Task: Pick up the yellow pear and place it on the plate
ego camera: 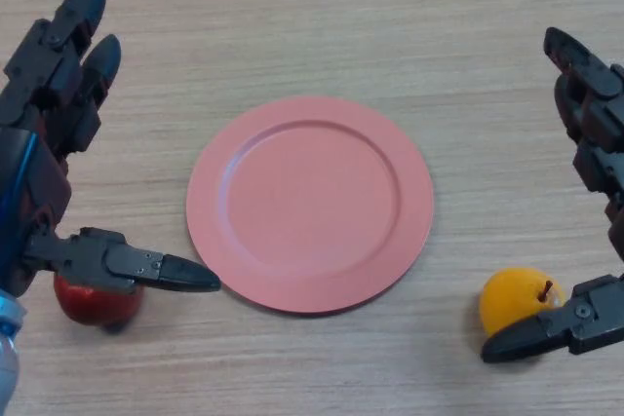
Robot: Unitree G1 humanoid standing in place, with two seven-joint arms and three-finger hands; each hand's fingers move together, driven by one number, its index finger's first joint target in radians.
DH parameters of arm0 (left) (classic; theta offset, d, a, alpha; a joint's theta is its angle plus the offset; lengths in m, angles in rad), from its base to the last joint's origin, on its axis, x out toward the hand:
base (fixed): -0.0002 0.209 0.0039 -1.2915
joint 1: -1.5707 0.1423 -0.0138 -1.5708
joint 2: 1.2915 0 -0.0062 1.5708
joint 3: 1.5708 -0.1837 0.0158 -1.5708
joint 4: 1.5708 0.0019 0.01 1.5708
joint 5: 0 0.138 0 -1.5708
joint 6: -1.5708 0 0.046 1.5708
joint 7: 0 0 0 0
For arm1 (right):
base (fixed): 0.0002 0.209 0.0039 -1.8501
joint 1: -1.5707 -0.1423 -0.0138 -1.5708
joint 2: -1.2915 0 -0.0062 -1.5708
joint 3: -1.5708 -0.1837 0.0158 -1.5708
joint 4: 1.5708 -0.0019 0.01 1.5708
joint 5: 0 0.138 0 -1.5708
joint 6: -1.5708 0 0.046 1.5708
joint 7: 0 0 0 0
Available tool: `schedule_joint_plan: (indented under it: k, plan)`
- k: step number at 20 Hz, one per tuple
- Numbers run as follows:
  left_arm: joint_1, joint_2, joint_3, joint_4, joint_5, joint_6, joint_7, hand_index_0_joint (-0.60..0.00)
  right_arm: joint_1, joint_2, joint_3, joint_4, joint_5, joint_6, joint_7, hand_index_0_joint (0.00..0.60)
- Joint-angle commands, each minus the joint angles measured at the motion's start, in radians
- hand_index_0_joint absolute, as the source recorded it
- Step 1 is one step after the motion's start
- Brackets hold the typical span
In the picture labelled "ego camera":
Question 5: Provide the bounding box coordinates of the pink round plate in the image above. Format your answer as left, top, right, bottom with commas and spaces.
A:
185, 96, 435, 317

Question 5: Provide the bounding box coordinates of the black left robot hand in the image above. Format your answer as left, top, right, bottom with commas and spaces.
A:
0, 0, 222, 298

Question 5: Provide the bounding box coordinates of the red apple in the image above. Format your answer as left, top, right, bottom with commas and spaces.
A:
53, 273, 145, 328

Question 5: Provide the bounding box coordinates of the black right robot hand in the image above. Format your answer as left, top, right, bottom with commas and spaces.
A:
481, 26, 624, 364

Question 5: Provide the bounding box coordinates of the yellow pear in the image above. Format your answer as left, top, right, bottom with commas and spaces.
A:
478, 266, 569, 361

